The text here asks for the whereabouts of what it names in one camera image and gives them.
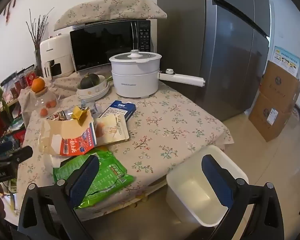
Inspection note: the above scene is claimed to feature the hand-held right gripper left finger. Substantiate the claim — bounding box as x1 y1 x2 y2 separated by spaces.
17 154 101 240

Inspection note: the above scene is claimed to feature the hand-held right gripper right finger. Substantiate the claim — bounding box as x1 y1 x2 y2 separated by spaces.
201 154 285 240

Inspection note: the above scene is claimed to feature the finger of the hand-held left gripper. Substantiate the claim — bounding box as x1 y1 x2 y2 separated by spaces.
0 141 13 157
0 145 33 167

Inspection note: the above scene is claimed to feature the green snack bag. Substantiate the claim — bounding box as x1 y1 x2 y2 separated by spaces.
53 149 135 210

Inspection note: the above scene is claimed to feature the white plastic bin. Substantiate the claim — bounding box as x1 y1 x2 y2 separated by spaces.
166 145 249 227

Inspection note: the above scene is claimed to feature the red and white paper bag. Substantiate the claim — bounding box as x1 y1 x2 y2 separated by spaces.
38 107 97 157

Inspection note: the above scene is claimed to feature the red drink can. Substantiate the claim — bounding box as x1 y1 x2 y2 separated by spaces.
46 110 70 122

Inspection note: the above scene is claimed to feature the beige snack pouch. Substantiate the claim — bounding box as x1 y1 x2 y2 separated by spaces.
94 112 130 146

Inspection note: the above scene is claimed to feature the yellow wrapper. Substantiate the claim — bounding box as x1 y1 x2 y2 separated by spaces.
71 106 93 127

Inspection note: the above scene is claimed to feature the clear plastic bottle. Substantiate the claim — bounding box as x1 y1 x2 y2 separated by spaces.
79 99 100 118

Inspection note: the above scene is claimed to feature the blue carton box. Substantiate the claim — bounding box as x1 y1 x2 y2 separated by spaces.
98 100 137 124

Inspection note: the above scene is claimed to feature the glass jar with wooden lid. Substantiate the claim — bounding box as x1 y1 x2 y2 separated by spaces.
31 86 62 118

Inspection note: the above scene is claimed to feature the large orange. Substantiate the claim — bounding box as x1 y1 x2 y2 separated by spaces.
31 77 45 93

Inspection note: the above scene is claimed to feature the row of red packets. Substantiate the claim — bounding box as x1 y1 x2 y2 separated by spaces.
9 66 37 98

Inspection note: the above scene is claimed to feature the cardboard box with white label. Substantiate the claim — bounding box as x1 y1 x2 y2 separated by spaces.
248 91 294 142

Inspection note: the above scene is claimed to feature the white deep plate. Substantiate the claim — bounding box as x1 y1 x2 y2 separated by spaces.
76 85 110 100

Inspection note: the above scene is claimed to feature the floral sideboard cloth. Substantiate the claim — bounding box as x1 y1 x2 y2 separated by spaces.
18 70 115 120

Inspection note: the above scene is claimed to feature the white flower print bowl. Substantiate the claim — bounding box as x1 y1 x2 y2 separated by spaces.
77 75 110 96

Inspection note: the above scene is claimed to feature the green pumpkin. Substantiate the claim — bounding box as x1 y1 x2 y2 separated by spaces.
80 72 100 90

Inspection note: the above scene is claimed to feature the white electric pot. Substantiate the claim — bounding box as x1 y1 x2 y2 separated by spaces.
109 49 206 98

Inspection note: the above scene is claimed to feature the white air fryer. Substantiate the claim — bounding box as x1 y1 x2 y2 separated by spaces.
39 33 74 79

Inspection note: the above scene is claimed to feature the vase with dry twigs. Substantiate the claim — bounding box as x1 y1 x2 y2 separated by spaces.
26 7 55 77

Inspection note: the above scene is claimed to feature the grey refrigerator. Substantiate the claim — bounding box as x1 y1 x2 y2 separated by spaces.
157 0 272 122

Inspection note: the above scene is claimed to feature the black microwave oven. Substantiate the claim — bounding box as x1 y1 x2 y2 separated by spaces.
69 19 157 73

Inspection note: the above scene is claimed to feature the blue white printed board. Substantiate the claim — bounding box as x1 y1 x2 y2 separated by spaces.
273 46 300 79

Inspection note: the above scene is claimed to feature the floral microwave cover cloth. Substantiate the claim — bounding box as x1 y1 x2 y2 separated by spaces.
54 0 167 32

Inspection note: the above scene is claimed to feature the red wall hanging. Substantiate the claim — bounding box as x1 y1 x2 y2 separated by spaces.
4 0 24 25

